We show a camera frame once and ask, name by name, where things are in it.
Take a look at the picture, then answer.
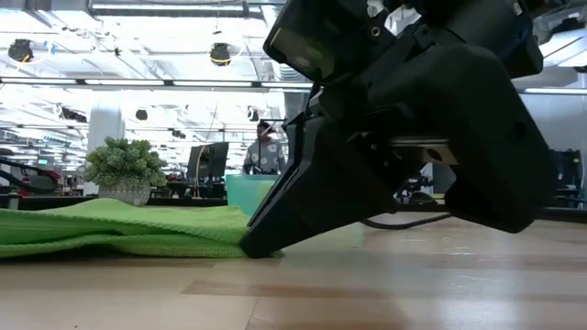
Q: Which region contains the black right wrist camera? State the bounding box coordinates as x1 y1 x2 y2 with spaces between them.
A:
262 0 399 84

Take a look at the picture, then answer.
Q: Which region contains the green microfiber towel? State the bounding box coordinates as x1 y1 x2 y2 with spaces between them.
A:
0 197 285 259

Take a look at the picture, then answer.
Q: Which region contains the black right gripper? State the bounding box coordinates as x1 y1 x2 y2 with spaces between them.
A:
311 22 557 234

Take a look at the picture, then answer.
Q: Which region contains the person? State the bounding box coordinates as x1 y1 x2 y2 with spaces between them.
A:
242 119 288 176

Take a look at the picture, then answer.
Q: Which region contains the black ceiling cord reel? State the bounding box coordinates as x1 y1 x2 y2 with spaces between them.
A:
7 38 36 63
208 41 233 66

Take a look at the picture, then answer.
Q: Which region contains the black background monitor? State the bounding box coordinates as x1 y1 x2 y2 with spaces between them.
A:
186 141 229 183

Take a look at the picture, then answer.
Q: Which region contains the dark background workstation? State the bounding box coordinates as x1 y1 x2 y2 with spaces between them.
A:
549 148 583 205

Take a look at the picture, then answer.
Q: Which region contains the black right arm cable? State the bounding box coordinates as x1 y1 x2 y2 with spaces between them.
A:
360 212 455 231

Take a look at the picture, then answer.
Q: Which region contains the teal translucent plastic basket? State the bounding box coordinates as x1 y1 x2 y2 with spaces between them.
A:
225 174 281 216

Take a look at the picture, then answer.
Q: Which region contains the artificial green potted plant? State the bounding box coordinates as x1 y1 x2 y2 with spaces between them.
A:
82 136 169 207

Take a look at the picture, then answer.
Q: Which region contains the black overhead light bar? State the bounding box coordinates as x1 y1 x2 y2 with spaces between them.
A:
0 77 314 91

